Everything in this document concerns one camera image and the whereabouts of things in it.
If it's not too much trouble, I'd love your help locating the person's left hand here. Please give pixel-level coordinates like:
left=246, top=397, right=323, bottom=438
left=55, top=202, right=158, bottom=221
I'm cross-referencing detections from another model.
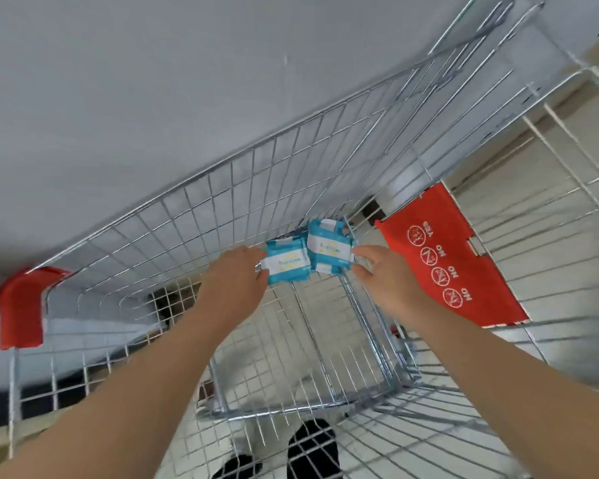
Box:
left=194, top=245, right=270, bottom=336

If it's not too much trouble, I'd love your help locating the person's right hand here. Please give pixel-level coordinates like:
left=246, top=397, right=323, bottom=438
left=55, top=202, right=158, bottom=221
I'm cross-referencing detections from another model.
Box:
left=351, top=245, right=432, bottom=329

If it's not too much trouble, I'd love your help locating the blue white tissue packet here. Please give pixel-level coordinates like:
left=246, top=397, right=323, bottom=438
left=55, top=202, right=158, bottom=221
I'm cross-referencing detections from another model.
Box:
left=260, top=236, right=311, bottom=287
left=306, top=219, right=355, bottom=275

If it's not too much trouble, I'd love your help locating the person's right forearm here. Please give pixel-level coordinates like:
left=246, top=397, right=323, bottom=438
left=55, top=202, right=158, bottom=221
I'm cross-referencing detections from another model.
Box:
left=403, top=300, right=599, bottom=479

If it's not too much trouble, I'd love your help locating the person's left forearm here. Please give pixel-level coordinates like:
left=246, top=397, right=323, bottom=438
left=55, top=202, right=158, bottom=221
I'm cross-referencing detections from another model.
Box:
left=0, top=306, right=233, bottom=479

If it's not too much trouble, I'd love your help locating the red cart child seat flap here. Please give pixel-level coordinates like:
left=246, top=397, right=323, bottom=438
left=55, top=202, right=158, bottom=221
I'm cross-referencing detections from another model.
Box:
left=374, top=183, right=530, bottom=329

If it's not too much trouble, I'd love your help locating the person's black shoe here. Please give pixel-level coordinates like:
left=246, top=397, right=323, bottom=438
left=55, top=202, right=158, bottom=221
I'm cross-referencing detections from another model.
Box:
left=286, top=419, right=338, bottom=479
left=207, top=454, right=263, bottom=479

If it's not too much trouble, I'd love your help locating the red plastic cart corner bumper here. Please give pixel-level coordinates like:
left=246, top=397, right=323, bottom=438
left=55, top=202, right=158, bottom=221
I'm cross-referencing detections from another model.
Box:
left=0, top=266, right=72, bottom=351

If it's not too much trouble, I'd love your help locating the silver wire shopping cart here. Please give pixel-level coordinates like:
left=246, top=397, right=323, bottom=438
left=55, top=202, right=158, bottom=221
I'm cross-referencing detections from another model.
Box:
left=7, top=0, right=599, bottom=479

